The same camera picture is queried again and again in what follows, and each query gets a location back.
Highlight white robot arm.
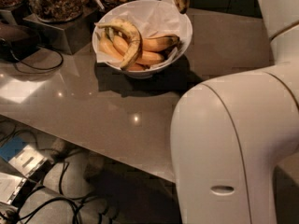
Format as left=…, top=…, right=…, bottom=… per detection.
left=170, top=0, right=299, bottom=224

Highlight yellow banana middle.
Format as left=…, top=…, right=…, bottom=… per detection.
left=113, top=35, right=164, bottom=65

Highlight yellow banana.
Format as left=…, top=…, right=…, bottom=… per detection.
left=113, top=35, right=164, bottom=65
left=98, top=31, right=122, bottom=61
left=142, top=34, right=180, bottom=52

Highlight spotted banana with green stem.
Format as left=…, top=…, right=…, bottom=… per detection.
left=95, top=18, right=142, bottom=70

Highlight yellow banana upper right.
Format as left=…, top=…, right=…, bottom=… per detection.
left=142, top=34, right=180, bottom=52

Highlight white ceramic bowl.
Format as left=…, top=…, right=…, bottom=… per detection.
left=91, top=0, right=193, bottom=80

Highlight yellow banana left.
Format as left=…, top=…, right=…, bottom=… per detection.
left=98, top=31, right=122, bottom=61

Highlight glass jar of nuts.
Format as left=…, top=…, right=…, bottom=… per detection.
left=28, top=0, right=83, bottom=23

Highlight blue paper sheet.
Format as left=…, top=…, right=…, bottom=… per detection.
left=0, top=136, right=26, bottom=161

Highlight dark round appliance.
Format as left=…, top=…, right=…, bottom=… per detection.
left=0, top=20, right=40, bottom=62

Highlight black appliance cable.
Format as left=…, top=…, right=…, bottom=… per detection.
left=0, top=37, right=64, bottom=75

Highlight black floor cables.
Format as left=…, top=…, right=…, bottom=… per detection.
left=0, top=119, right=120, bottom=224

